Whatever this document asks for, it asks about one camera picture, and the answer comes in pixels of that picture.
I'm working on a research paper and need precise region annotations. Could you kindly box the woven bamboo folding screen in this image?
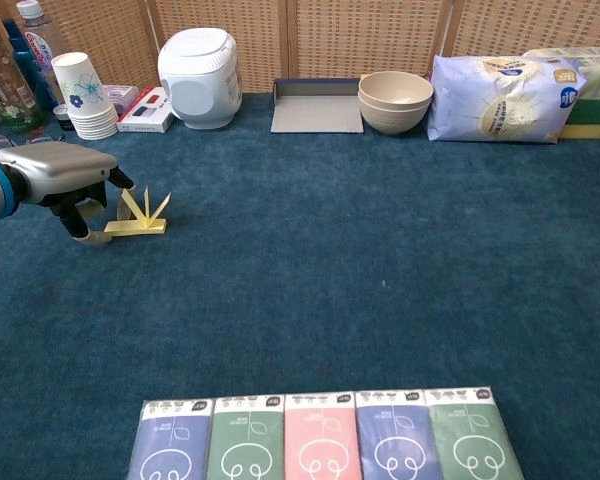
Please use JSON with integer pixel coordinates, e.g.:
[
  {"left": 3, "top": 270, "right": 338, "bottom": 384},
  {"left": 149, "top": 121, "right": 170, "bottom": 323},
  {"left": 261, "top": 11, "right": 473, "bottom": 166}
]
[{"left": 0, "top": 0, "right": 600, "bottom": 96}]

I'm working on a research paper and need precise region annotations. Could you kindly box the pink tissue pack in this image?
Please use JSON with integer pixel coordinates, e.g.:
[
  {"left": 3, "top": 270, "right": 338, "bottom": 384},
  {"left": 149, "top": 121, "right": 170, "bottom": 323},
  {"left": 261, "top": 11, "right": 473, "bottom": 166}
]
[{"left": 283, "top": 392, "right": 364, "bottom": 480}]

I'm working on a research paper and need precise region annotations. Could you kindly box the small dark jar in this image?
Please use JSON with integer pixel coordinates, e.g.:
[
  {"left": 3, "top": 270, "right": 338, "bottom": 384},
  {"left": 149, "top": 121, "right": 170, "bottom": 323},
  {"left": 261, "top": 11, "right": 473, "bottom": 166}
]
[{"left": 53, "top": 103, "right": 77, "bottom": 132}]

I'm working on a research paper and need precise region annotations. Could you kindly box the green tea bottle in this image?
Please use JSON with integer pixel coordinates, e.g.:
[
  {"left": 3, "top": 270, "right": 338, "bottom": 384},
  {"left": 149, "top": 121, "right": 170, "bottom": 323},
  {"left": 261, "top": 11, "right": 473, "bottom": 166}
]
[{"left": 0, "top": 9, "right": 46, "bottom": 134}]

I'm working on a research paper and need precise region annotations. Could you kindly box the white rice cooker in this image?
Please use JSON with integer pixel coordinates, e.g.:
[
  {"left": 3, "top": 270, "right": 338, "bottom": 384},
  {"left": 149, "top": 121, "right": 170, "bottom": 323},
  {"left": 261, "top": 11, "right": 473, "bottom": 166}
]
[{"left": 157, "top": 27, "right": 244, "bottom": 131}]

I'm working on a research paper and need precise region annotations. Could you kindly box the white paper cup stack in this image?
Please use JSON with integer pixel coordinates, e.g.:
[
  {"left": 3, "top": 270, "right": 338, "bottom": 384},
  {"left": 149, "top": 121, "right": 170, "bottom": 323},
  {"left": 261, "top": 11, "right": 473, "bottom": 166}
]
[{"left": 50, "top": 51, "right": 120, "bottom": 141}]

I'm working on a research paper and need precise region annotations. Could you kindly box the red white carton box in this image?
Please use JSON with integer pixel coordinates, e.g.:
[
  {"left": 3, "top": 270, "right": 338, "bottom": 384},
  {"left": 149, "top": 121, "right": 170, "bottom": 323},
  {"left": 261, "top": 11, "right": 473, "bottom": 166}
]
[{"left": 116, "top": 86, "right": 175, "bottom": 134}]

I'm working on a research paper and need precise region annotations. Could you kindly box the green yellow scouring sponge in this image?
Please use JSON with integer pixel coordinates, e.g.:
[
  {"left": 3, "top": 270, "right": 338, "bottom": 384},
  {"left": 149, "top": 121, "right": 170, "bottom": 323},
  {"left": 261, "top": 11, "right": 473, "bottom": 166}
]
[{"left": 559, "top": 98, "right": 600, "bottom": 141}]

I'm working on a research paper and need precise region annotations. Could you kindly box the grey tray blue rim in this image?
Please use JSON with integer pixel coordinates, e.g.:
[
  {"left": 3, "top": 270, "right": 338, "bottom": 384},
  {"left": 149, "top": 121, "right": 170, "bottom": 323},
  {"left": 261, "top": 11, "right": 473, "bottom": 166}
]
[{"left": 270, "top": 77, "right": 366, "bottom": 135}]

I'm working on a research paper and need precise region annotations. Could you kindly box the green tissue pack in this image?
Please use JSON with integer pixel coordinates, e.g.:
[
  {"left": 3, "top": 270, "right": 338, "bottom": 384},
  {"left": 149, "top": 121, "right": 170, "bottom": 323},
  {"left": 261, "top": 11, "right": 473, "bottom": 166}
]
[
  {"left": 423, "top": 385, "right": 525, "bottom": 480},
  {"left": 205, "top": 394, "right": 286, "bottom": 480}
]

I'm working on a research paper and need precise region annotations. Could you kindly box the beige bowl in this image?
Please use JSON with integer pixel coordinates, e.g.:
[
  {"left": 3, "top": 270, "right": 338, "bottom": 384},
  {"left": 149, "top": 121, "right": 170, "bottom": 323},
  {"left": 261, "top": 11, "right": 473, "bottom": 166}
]
[
  {"left": 359, "top": 102, "right": 431, "bottom": 136},
  {"left": 357, "top": 70, "right": 435, "bottom": 112}
]

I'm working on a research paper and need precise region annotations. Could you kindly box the small purple lidded box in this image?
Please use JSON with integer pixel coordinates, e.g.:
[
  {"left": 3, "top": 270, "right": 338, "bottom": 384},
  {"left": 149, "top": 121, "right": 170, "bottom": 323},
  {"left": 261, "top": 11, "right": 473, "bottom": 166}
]
[{"left": 102, "top": 84, "right": 140, "bottom": 117}]

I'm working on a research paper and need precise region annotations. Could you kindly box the light blue printed bag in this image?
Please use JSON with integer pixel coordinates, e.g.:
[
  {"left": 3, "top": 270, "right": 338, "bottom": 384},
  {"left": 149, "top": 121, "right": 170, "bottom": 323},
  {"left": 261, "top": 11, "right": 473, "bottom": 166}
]
[{"left": 426, "top": 53, "right": 589, "bottom": 145}]

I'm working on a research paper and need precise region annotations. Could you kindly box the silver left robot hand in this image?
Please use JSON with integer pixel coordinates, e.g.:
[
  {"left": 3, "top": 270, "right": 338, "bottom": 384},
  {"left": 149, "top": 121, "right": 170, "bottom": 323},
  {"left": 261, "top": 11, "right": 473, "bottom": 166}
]
[{"left": 0, "top": 140, "right": 136, "bottom": 246}]

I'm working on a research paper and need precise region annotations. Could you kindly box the pale yellow paper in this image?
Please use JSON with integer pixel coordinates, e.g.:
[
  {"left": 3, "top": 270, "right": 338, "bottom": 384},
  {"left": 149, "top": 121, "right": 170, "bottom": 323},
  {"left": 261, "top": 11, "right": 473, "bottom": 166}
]
[{"left": 103, "top": 187, "right": 172, "bottom": 237}]

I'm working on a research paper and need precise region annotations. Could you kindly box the dark blue carpet mat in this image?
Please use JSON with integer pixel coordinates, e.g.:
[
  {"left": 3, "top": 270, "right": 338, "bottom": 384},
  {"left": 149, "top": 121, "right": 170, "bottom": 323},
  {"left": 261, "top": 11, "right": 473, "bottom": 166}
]
[{"left": 0, "top": 92, "right": 600, "bottom": 480}]

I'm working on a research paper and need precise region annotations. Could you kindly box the blue tissue pack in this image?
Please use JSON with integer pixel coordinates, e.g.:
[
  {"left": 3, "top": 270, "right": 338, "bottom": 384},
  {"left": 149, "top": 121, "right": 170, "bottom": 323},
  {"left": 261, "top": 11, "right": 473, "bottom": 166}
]
[
  {"left": 354, "top": 389, "right": 444, "bottom": 480},
  {"left": 127, "top": 398, "right": 215, "bottom": 480}
]

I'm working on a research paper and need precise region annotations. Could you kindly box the clear water bottle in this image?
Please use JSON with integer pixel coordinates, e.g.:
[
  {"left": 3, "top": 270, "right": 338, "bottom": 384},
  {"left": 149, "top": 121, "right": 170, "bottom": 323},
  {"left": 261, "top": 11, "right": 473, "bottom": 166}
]
[{"left": 15, "top": 0, "right": 69, "bottom": 104}]

